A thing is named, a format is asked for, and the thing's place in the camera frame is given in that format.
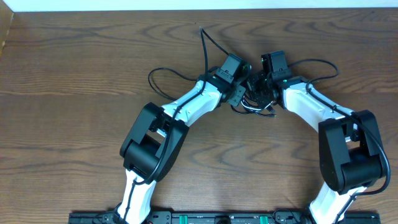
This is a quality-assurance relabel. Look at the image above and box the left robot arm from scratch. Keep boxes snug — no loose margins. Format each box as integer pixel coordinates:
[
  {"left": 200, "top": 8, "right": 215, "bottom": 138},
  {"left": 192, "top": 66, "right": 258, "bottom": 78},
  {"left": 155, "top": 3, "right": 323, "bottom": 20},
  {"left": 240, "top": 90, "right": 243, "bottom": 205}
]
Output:
[{"left": 116, "top": 75, "right": 246, "bottom": 223}]

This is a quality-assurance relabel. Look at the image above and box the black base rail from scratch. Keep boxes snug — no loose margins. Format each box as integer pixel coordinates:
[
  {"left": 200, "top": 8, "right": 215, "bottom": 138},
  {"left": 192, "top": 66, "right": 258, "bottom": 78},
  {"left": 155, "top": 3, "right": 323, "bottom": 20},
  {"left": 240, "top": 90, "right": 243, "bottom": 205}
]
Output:
[{"left": 68, "top": 210, "right": 382, "bottom": 224}]

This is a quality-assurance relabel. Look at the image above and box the white cable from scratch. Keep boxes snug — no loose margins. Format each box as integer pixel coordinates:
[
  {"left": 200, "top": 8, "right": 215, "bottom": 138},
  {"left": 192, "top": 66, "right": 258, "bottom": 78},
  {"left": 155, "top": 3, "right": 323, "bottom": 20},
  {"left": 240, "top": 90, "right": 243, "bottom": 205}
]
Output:
[{"left": 241, "top": 99, "right": 268, "bottom": 113}]

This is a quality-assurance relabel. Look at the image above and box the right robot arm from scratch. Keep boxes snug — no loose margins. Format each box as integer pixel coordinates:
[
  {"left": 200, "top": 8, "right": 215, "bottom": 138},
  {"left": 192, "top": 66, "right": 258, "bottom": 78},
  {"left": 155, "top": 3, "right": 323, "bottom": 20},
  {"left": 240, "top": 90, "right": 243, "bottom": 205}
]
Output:
[{"left": 247, "top": 70, "right": 391, "bottom": 223}]

